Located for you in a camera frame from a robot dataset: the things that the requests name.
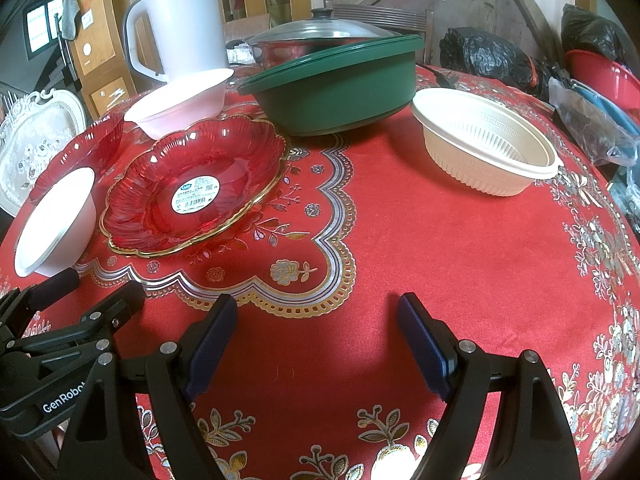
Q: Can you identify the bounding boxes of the green plastic bowl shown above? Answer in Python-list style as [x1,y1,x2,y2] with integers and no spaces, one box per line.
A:
[238,35,424,136]

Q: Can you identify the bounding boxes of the steel pot with lid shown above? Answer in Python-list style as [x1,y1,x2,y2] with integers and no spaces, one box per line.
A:
[227,9,397,68]

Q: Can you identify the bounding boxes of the wooden cabinet door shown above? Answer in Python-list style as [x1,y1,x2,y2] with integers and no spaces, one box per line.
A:
[70,0,136,119]

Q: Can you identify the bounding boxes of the black plastic bag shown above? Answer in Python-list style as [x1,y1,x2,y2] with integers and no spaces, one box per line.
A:
[439,27,542,93]
[561,3,639,72]

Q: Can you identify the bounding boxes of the red floral tablecloth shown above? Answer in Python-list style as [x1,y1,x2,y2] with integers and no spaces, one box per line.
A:
[24,73,639,479]

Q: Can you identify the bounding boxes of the red glass flower plate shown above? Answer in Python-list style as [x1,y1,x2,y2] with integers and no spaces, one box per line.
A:
[100,115,288,258]

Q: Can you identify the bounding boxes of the clear plastic bag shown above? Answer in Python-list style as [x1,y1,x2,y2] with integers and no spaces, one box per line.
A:
[548,78,639,167]

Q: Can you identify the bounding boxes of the white electric kettle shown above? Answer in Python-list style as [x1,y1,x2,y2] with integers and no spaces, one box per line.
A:
[122,0,229,82]

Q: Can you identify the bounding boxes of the small white foam bowl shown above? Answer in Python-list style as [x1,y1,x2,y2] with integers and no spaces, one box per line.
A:
[14,167,96,278]

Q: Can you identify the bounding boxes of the red plastic basin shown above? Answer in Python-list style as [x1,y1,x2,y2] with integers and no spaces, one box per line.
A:
[565,50,640,110]

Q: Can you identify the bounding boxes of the cream plastic ribbed bowl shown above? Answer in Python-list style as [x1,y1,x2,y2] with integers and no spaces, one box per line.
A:
[410,88,563,197]

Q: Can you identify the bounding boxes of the large white foam bowl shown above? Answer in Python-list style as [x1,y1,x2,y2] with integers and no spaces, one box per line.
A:
[124,68,234,140]

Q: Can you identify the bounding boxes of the white ornate floral chair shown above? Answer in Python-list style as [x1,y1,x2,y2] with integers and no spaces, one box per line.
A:
[1,89,87,217]

